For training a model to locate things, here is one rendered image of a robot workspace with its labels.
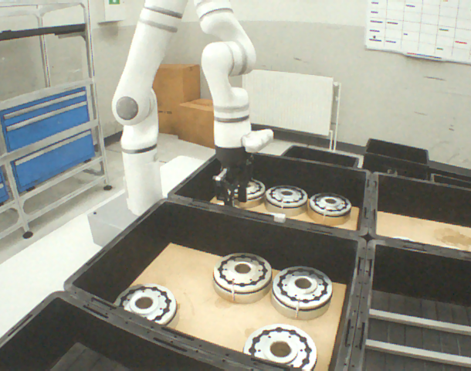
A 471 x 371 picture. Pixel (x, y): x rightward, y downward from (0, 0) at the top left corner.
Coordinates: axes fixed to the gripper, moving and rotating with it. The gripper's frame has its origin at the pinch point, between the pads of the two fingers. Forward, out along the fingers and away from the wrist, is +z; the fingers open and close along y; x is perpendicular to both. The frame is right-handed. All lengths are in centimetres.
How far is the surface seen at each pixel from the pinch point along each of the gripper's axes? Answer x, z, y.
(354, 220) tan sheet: 24.7, 6.3, -12.9
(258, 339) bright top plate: 20.0, 2.1, 30.3
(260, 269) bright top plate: 13.6, 1.9, 16.3
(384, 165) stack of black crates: 24, 38, -130
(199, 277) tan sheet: 3.2, 4.6, 20.3
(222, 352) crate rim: 19.7, -5.2, 38.8
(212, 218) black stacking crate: 2.2, -3.7, 12.8
